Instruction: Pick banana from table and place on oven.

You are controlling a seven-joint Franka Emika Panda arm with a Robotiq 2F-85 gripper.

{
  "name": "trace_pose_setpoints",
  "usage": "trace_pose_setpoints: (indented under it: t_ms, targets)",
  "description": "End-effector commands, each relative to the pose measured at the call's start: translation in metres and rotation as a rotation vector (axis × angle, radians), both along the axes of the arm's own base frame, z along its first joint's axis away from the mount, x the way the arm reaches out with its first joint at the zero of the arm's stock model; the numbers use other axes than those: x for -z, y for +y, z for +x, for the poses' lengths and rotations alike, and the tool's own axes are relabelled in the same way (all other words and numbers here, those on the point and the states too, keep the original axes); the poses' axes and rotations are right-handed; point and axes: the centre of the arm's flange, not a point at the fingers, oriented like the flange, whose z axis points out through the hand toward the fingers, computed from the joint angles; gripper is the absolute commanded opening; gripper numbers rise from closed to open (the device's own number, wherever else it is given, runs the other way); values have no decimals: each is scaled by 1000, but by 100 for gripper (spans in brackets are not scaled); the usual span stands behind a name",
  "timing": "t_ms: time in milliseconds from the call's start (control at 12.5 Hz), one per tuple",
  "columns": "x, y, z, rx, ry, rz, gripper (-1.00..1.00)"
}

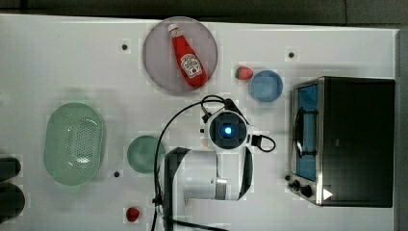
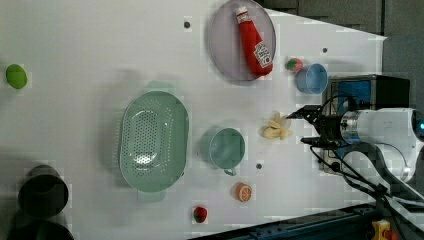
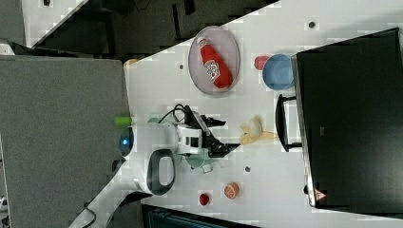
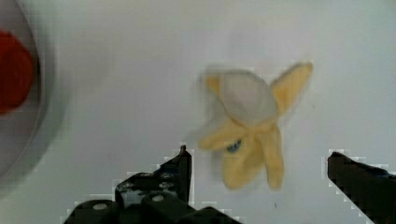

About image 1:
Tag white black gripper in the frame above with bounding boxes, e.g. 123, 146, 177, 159
200, 98, 262, 152

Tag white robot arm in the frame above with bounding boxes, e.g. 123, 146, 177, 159
155, 95, 264, 231

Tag black steel toaster oven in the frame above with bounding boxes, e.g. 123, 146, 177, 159
286, 76, 395, 208

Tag blue bowl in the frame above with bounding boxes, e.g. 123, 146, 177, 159
248, 70, 284, 103

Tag toy strawberry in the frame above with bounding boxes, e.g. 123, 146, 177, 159
235, 66, 253, 80

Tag red ketchup bottle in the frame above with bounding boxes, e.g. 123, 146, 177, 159
167, 23, 208, 89

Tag green cup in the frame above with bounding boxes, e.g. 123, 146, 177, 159
127, 136, 166, 174

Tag grey round plate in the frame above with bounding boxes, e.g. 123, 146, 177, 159
142, 16, 218, 93

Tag small red toy fruit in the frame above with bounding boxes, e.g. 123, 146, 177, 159
125, 207, 140, 222

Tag green perforated colander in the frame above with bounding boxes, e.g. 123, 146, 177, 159
43, 102, 105, 186

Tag black cylinder container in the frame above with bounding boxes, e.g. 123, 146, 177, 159
0, 183, 25, 223
0, 157, 21, 182

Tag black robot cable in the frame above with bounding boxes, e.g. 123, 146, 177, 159
150, 94, 225, 231

